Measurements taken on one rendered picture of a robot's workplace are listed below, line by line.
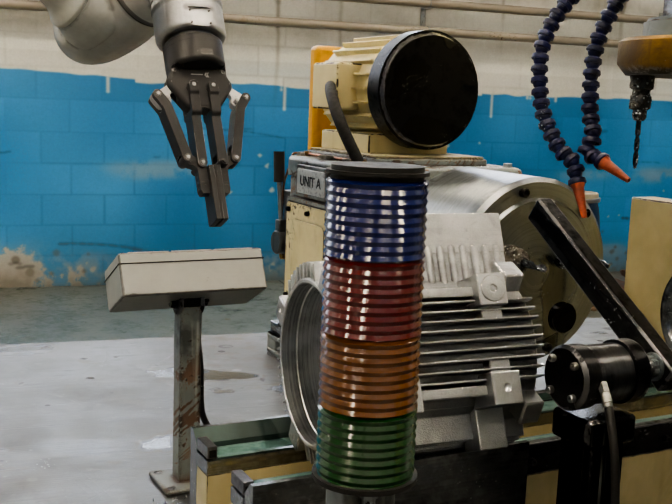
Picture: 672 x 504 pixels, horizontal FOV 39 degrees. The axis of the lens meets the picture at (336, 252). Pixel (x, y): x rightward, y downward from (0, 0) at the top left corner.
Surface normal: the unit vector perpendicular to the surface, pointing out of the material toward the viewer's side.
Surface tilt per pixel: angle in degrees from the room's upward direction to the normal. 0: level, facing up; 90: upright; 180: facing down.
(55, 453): 0
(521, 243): 90
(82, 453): 0
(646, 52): 90
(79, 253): 90
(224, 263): 63
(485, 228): 67
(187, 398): 90
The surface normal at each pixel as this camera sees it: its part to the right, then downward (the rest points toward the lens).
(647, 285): -0.89, 0.04
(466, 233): 0.37, -0.24
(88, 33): -0.04, 0.87
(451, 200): -0.62, -0.65
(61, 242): 0.33, 0.16
